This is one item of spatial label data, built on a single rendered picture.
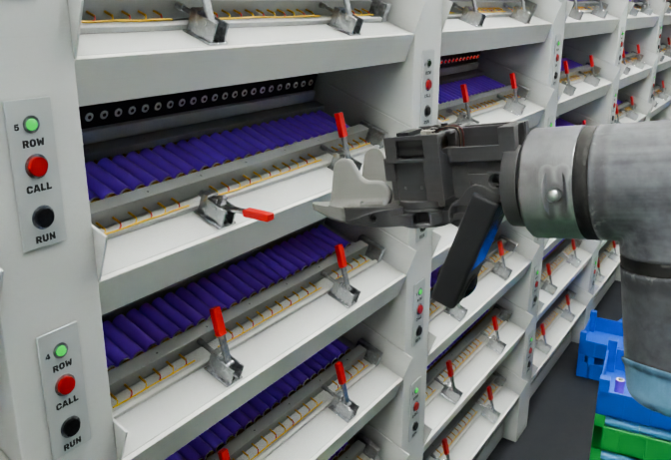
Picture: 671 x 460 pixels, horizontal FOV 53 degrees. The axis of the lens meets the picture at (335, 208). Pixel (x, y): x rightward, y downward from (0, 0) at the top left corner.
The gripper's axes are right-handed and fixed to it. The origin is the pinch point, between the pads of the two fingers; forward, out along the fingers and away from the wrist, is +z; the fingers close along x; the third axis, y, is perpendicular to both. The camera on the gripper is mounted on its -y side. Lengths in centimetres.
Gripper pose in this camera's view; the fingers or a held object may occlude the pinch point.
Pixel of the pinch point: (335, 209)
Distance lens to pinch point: 68.0
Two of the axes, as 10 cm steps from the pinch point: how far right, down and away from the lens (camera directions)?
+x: -5.6, 2.4, -8.0
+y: -1.4, -9.7, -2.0
